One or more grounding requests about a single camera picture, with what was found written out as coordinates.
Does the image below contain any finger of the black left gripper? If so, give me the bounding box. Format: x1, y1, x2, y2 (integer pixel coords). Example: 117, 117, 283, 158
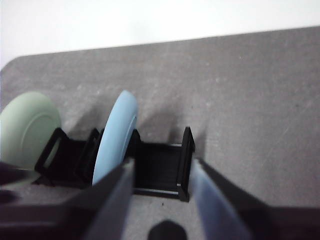
0, 161, 38, 185

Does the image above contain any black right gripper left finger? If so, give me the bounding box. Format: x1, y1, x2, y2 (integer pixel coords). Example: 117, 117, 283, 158
0, 159, 136, 240

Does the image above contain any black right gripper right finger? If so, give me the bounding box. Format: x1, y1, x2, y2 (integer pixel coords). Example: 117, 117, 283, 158
191, 158, 320, 240

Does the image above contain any green round plate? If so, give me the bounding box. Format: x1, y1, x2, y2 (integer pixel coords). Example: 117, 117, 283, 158
0, 91, 62, 185

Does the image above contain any blue round plate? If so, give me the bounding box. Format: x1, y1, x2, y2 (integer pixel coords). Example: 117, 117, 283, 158
92, 90, 139, 187

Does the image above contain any black plate rack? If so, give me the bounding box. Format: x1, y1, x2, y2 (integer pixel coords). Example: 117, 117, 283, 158
33, 126, 196, 203

